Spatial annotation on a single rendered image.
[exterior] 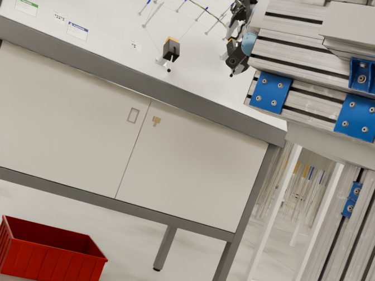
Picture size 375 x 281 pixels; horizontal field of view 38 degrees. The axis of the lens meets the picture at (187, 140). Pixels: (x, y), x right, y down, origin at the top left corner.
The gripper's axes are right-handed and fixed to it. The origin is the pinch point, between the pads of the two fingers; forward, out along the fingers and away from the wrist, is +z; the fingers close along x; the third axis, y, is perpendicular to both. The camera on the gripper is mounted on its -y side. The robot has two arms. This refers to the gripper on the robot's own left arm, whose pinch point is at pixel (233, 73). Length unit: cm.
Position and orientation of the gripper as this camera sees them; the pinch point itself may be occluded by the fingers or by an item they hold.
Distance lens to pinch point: 214.6
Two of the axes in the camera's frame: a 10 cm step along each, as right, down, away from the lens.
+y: 6.3, -5.9, 5.1
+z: -2.1, 4.9, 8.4
